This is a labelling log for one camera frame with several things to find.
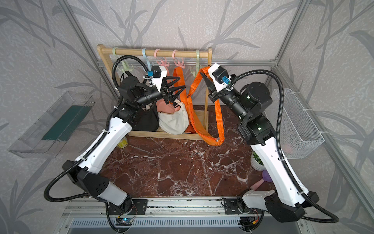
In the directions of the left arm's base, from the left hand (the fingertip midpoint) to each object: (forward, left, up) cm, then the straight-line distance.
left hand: (181, 84), depth 59 cm
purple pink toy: (-21, -48, -51) cm, 73 cm away
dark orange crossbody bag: (+6, -3, -38) cm, 38 cm away
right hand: (-5, -9, +10) cm, 15 cm away
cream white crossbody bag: (+9, +7, -38) cm, 40 cm away
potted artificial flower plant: (-17, -39, -39) cm, 58 cm away
